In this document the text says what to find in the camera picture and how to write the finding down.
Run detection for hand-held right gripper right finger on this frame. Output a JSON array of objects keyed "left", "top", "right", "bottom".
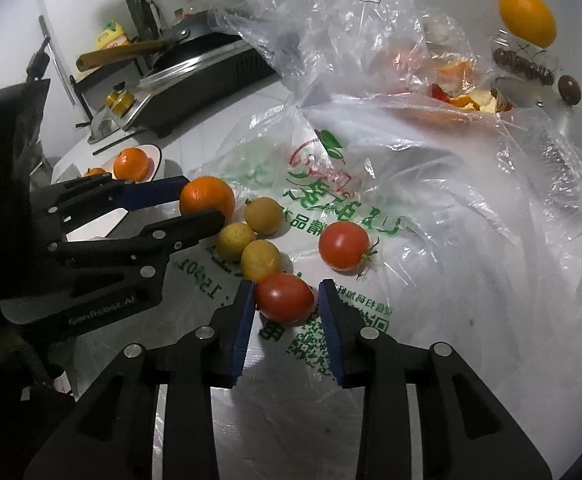
[{"left": 318, "top": 278, "right": 554, "bottom": 480}]

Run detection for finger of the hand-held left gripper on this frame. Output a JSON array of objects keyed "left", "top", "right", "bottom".
[
  {"left": 46, "top": 209, "right": 227, "bottom": 302},
  {"left": 31, "top": 174, "right": 192, "bottom": 233}
]

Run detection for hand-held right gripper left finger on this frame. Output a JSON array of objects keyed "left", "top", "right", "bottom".
[{"left": 24, "top": 280, "right": 259, "bottom": 480}]

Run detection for white plate black rim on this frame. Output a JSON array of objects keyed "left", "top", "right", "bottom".
[{"left": 64, "top": 144, "right": 167, "bottom": 242}]

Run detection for yellow-brown longan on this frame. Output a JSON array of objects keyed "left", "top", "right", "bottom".
[
  {"left": 216, "top": 222, "right": 258, "bottom": 262},
  {"left": 240, "top": 239, "right": 282, "bottom": 282},
  {"left": 244, "top": 197, "right": 283, "bottom": 236}
]

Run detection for cherry tomato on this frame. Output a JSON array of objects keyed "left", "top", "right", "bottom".
[
  {"left": 318, "top": 221, "right": 379, "bottom": 281},
  {"left": 255, "top": 272, "right": 316, "bottom": 323}
]

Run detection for black stick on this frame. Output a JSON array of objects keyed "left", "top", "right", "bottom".
[{"left": 92, "top": 127, "right": 144, "bottom": 157}]

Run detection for black induction cooker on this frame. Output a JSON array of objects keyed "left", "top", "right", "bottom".
[{"left": 88, "top": 35, "right": 279, "bottom": 143}]

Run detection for black metal rack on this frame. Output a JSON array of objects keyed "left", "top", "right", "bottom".
[{"left": 68, "top": 74, "right": 97, "bottom": 128}]

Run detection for white green printed plastic bag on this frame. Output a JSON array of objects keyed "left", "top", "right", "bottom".
[{"left": 71, "top": 95, "right": 582, "bottom": 480}]

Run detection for yellow detergent bottle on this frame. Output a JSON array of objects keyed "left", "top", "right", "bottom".
[{"left": 96, "top": 20, "right": 129, "bottom": 51}]

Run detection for black umbrella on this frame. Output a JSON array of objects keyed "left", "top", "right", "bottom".
[{"left": 130, "top": 0, "right": 164, "bottom": 61}]

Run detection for white refrigerator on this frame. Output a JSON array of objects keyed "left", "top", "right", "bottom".
[{"left": 36, "top": 0, "right": 122, "bottom": 126}]

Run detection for clear crumpled plastic bag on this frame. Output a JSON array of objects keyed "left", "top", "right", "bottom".
[{"left": 208, "top": 0, "right": 522, "bottom": 126}]

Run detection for orange peel scraps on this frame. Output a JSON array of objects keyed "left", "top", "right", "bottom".
[{"left": 396, "top": 45, "right": 516, "bottom": 116}]

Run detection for clear holder with brown beads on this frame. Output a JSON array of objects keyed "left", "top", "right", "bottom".
[{"left": 488, "top": 30, "right": 559, "bottom": 86}]

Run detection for black pan wooden handle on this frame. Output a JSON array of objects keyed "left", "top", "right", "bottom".
[{"left": 76, "top": 10, "right": 244, "bottom": 73}]

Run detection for steel pot wooden handle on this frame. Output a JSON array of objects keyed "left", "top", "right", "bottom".
[{"left": 491, "top": 74, "right": 582, "bottom": 161}]

